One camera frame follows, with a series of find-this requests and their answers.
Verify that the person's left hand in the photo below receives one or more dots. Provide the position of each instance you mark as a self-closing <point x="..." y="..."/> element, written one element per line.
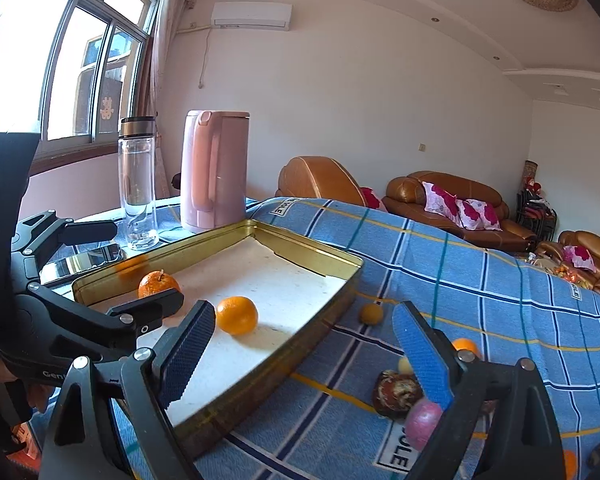
<point x="36" y="396"/>

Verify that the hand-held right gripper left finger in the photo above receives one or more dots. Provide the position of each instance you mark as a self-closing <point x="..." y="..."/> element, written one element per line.
<point x="187" y="355"/>

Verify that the dark chair back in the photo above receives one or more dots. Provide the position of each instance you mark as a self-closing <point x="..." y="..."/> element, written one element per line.
<point x="176" y="182"/>

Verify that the gold tin tray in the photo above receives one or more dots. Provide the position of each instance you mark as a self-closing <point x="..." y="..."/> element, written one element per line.
<point x="280" y="280"/>

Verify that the coffee table with snacks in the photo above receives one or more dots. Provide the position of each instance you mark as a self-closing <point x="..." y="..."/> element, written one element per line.
<point x="555" y="267"/>

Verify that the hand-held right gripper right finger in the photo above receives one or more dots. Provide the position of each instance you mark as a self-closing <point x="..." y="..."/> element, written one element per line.
<point x="422" y="355"/>

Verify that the red pink cushion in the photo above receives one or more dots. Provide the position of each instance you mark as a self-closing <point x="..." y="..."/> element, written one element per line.
<point x="374" y="199"/>

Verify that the small yellow citrus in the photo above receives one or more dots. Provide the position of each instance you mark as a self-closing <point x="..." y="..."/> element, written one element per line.
<point x="370" y="314"/>

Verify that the brown dried fruit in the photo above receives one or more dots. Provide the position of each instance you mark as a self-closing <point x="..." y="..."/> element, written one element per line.
<point x="395" y="392"/>

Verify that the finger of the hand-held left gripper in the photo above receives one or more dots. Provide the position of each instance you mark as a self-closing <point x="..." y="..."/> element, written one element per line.
<point x="150" y="307"/>
<point x="87" y="231"/>

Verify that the blue plaid blanket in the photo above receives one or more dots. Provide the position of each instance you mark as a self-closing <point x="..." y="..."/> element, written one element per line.
<point x="430" y="270"/>

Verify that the bright orange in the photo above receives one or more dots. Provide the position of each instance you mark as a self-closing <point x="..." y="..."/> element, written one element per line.
<point x="237" y="316"/>

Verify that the pink round fruit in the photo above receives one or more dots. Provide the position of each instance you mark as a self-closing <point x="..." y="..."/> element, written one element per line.
<point x="420" y="427"/>

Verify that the large orange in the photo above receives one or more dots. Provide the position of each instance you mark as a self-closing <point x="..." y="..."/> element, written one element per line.
<point x="466" y="345"/>

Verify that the clear glass bottle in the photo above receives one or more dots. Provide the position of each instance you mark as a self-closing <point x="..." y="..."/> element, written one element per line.
<point x="139" y="185"/>

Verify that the brown leather sofa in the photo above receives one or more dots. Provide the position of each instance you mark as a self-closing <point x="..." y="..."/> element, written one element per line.
<point x="410" y="195"/>

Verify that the tall patterned vase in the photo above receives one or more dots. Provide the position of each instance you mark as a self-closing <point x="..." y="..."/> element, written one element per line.
<point x="530" y="172"/>

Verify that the pink curtain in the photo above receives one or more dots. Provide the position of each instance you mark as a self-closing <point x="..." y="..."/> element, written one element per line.
<point x="162" y="60"/>

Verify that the dark orange with stem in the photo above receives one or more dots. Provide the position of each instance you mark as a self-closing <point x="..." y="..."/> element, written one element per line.
<point x="155" y="287"/>

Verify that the white air conditioner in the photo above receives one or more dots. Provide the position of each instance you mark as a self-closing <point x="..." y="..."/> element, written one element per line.
<point x="251" y="15"/>

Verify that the pink floral cushion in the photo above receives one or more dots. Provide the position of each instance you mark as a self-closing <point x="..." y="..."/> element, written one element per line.
<point x="440" y="200"/>
<point x="579" y="258"/>
<point x="480" y="215"/>

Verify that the pale yellow-brown round fruit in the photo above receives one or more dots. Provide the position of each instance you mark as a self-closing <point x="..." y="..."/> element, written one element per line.
<point x="405" y="366"/>

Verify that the stack of dark chairs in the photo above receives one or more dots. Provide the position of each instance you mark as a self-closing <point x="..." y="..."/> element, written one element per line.
<point x="537" y="212"/>

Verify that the window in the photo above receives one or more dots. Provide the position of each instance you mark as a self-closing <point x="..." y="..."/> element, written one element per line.
<point x="80" y="60"/>

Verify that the black smartphone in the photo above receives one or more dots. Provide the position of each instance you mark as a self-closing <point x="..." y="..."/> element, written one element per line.
<point x="80" y="262"/>

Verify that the pink electric kettle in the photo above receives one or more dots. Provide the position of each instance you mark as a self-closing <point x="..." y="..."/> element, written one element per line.
<point x="220" y="175"/>

